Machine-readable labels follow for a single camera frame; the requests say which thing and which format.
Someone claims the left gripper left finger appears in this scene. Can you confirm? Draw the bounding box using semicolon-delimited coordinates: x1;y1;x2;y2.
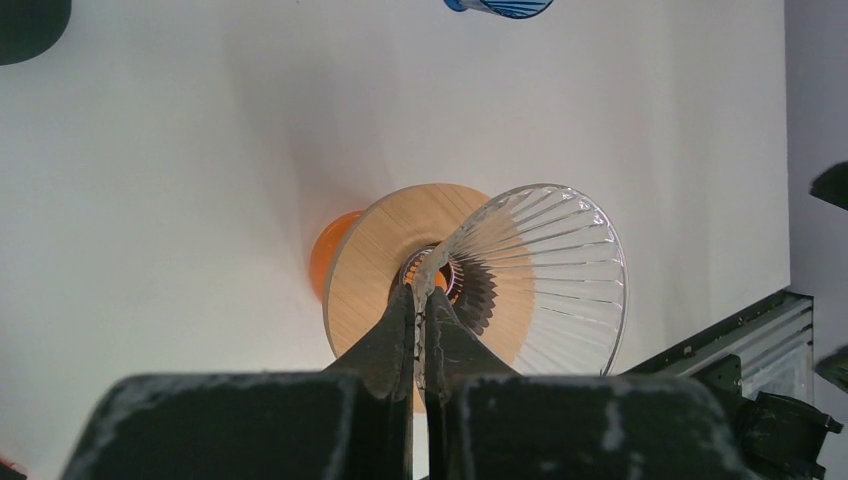
62;287;414;479

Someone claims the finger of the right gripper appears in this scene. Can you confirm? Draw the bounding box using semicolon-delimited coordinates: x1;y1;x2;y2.
809;161;848;211
815;345;848;393

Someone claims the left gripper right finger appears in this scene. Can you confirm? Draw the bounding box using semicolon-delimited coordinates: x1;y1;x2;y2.
424;291;752;479

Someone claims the wooden dripper ring holder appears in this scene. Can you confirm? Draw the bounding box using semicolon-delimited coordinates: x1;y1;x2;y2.
321;183;538;415

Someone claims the clear glass dripper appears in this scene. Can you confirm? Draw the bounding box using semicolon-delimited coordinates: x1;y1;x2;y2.
410;184;628;375

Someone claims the orange glass carafe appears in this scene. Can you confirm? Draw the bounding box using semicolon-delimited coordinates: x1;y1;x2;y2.
308;210;458;303

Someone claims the blue glass dripper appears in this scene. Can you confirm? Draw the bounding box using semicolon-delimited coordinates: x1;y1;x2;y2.
444;0;553;20

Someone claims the red black carafe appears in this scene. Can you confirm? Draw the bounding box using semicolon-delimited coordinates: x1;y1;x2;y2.
1;0;72;66

